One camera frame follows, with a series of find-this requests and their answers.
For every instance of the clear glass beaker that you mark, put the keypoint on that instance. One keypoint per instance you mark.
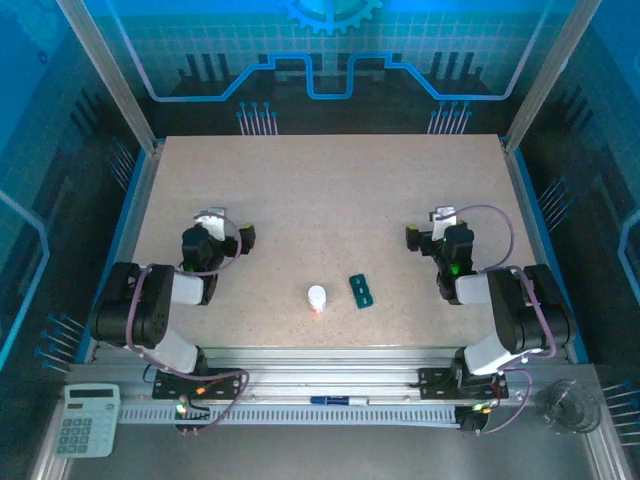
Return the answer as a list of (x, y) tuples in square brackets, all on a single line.
[(569, 406)]

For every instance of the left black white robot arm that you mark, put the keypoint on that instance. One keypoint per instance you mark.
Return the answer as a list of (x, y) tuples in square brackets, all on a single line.
[(150, 310)]

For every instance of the aluminium table side rail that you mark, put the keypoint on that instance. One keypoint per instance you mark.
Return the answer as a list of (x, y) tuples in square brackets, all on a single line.
[(127, 235), (537, 220)]

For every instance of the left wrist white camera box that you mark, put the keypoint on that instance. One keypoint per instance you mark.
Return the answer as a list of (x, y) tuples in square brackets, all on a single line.
[(215, 225)]

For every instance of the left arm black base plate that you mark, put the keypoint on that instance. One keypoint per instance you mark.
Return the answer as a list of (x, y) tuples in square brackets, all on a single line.
[(170, 385)]

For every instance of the teal weekly pill organizer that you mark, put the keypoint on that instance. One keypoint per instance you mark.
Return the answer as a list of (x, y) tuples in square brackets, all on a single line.
[(361, 290)]

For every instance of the white desk calculator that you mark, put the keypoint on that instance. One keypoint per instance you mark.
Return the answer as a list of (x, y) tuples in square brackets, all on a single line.
[(87, 420)]

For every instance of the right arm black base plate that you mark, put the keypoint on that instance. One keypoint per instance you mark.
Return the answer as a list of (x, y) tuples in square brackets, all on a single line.
[(435, 384)]

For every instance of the white pill bottle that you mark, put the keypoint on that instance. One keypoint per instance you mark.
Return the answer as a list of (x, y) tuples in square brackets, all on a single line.
[(317, 299)]

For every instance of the blue white marker pen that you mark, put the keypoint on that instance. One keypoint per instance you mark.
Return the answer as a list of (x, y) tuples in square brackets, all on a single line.
[(337, 400)]

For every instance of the aluminium frame post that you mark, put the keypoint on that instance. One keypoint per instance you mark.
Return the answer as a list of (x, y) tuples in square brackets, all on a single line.
[(107, 75), (550, 75)]

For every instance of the aluminium mounting rail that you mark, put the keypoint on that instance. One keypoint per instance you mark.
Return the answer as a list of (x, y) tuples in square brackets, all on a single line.
[(325, 370)]

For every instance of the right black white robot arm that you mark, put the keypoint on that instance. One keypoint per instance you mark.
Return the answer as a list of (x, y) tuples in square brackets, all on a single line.
[(520, 315)]

